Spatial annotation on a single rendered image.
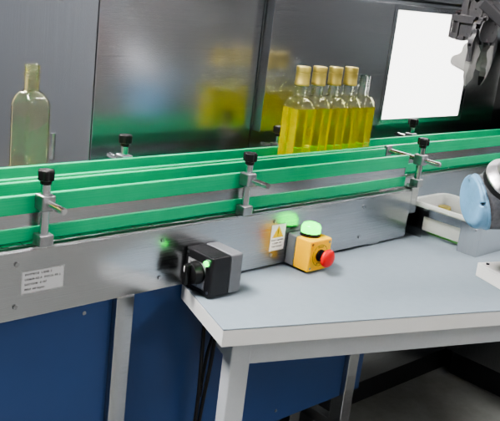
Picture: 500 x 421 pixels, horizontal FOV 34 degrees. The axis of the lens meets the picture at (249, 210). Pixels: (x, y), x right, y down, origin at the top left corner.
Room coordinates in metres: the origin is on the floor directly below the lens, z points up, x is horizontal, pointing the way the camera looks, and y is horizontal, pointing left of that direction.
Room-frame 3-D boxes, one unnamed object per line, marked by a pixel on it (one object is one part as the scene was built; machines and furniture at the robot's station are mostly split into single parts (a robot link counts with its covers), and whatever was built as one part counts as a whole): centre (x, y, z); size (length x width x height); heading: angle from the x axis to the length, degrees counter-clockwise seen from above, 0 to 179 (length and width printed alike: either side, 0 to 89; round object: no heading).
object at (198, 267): (1.48, 0.10, 0.79); 0.04 x 0.03 x 0.04; 45
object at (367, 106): (2.11, -0.25, 0.99); 0.06 x 0.06 x 0.21; 46
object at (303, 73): (1.94, -0.09, 1.14); 0.04 x 0.04 x 0.04
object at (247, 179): (1.61, -0.01, 0.94); 0.07 x 0.04 x 0.13; 45
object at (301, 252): (1.72, -0.14, 0.79); 0.07 x 0.07 x 0.07; 45
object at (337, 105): (2.02, -0.17, 0.99); 0.06 x 0.06 x 0.21; 45
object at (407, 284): (2.37, -0.38, 0.73); 1.58 x 1.52 x 0.04; 115
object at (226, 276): (1.52, 0.06, 0.79); 0.08 x 0.08 x 0.08; 45
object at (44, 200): (1.29, 0.32, 0.94); 0.07 x 0.04 x 0.13; 45
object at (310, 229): (1.72, -0.14, 0.84); 0.05 x 0.05 x 0.03
